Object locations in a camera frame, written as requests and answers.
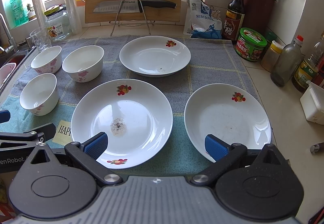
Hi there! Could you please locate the white floral bowl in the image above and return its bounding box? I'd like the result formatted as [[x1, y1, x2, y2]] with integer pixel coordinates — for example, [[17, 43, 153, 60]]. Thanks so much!
[[62, 45, 104, 83], [20, 73, 59, 116], [31, 46, 62, 74]]

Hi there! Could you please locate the white plate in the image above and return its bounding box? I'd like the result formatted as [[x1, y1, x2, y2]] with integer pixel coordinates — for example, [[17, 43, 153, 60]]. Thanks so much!
[[119, 36, 191, 78], [70, 79, 173, 170], [184, 83, 272, 163]]

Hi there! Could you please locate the clear drinking glass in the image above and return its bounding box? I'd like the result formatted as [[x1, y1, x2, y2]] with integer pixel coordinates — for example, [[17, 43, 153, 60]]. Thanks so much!
[[30, 27, 52, 52]]

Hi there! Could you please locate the grey green checked towel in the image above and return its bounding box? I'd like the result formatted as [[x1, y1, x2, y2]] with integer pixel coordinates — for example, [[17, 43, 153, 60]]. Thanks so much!
[[0, 35, 278, 176]]

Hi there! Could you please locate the green dish soap bottle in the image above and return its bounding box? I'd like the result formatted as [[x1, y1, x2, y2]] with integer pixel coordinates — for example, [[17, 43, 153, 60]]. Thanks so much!
[[10, 0, 29, 27]]

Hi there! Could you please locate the white plastic box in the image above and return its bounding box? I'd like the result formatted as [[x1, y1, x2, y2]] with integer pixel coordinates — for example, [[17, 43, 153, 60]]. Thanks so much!
[[300, 81, 324, 125]]

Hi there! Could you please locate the yellow lid spice jar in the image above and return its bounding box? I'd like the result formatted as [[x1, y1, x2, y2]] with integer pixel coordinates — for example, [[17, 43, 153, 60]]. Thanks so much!
[[260, 40, 283, 72]]

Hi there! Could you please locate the glass jar yellow lid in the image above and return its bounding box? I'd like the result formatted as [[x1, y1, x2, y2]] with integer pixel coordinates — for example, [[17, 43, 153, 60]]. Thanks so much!
[[44, 5, 72, 41]]

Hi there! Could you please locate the green lid sauce jar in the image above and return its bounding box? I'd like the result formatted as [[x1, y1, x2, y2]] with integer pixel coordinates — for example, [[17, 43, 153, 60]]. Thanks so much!
[[235, 27, 268, 62]]

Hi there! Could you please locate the clear bottle red cap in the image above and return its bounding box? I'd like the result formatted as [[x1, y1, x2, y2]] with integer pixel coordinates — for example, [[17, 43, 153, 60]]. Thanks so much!
[[270, 35, 304, 87]]

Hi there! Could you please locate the cooking oil bottle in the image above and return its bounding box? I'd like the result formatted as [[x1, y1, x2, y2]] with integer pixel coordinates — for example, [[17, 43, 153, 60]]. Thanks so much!
[[292, 33, 323, 92]]

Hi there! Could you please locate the plastic wrap roll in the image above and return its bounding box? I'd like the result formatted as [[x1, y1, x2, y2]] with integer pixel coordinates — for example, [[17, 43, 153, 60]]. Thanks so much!
[[65, 0, 82, 35]]

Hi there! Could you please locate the white blue salt bag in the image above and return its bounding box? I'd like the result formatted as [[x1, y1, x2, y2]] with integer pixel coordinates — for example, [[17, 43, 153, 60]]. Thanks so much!
[[183, 0, 222, 39]]

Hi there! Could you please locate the dark vinegar bottle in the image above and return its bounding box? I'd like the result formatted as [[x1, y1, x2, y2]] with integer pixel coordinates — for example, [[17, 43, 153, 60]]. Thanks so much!
[[222, 0, 245, 41]]

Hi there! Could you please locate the metal wire rack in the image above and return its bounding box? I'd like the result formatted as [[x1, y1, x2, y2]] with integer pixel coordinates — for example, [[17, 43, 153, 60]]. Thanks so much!
[[110, 0, 151, 37]]

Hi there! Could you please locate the santoku knife black handle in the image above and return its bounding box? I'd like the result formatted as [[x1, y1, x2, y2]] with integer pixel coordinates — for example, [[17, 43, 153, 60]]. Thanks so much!
[[93, 0, 177, 14]]

